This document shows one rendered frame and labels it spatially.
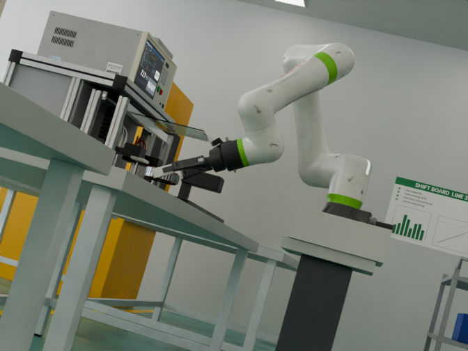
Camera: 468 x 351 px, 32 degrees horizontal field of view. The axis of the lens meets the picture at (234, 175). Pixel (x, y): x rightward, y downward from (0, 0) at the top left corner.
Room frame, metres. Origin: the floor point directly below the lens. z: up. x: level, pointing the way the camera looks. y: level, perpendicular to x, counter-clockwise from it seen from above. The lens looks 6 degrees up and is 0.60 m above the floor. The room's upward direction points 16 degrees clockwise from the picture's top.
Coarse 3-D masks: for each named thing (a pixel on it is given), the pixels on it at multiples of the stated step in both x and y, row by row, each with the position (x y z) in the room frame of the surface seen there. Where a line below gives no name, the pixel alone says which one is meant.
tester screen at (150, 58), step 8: (152, 48) 2.95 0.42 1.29; (144, 56) 2.90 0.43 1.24; (152, 56) 2.97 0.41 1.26; (160, 56) 3.06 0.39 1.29; (144, 64) 2.92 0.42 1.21; (152, 64) 3.00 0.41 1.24; (160, 64) 3.08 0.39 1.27; (136, 80) 2.89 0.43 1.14; (144, 80) 2.97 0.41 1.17; (144, 88) 2.99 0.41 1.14; (152, 96) 3.10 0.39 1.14
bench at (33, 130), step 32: (0, 96) 1.07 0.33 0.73; (0, 128) 1.18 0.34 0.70; (32, 128) 1.19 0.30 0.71; (64, 128) 1.29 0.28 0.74; (64, 160) 1.46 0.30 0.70; (96, 160) 1.46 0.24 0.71; (64, 192) 1.47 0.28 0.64; (32, 224) 1.48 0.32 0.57; (64, 224) 1.50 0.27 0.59; (32, 256) 1.47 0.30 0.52; (32, 288) 1.47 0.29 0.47; (0, 320) 1.48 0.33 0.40; (32, 320) 1.49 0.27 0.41
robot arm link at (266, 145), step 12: (252, 132) 2.49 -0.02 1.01; (264, 132) 2.48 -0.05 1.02; (276, 132) 2.50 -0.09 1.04; (240, 144) 2.53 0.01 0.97; (252, 144) 2.51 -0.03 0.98; (264, 144) 2.50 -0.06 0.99; (276, 144) 2.50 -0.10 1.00; (240, 156) 2.52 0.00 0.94; (252, 156) 2.52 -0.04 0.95; (264, 156) 2.51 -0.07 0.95; (276, 156) 2.52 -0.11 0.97
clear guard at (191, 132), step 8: (152, 120) 3.17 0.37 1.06; (160, 120) 3.11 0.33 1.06; (160, 128) 3.32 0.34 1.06; (168, 128) 3.25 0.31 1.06; (176, 128) 3.19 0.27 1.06; (184, 128) 3.13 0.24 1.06; (192, 128) 3.08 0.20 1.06; (192, 136) 3.29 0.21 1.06; (200, 136) 3.23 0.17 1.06; (208, 136) 3.12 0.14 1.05
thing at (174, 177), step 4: (148, 168) 2.58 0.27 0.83; (152, 168) 2.57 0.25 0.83; (148, 172) 2.58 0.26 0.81; (148, 176) 2.58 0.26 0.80; (152, 176) 2.57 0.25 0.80; (164, 176) 2.57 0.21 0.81; (168, 176) 2.56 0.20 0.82; (172, 176) 2.57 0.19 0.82; (176, 176) 2.58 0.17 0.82; (156, 180) 2.65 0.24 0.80; (160, 180) 2.65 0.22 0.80; (164, 180) 2.57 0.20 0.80; (168, 180) 2.57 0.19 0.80; (172, 180) 2.58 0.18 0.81; (176, 180) 2.59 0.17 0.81; (168, 184) 2.65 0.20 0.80; (172, 184) 2.60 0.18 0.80; (176, 184) 2.61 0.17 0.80
